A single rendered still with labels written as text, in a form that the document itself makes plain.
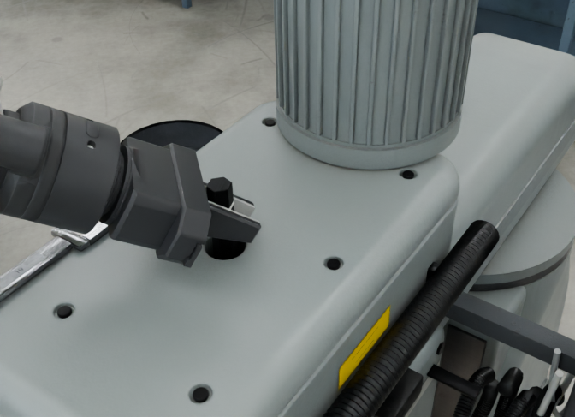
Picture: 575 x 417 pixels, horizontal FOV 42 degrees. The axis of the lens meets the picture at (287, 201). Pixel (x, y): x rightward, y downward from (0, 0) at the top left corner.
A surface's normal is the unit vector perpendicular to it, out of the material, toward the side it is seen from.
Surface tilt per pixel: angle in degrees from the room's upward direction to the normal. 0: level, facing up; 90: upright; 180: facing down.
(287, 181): 0
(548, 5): 90
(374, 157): 90
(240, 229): 90
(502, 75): 0
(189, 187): 30
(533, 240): 0
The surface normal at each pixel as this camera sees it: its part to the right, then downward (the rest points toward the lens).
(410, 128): 0.32, 0.59
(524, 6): -0.58, 0.52
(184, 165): 0.48, -0.75
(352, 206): -0.02, -0.78
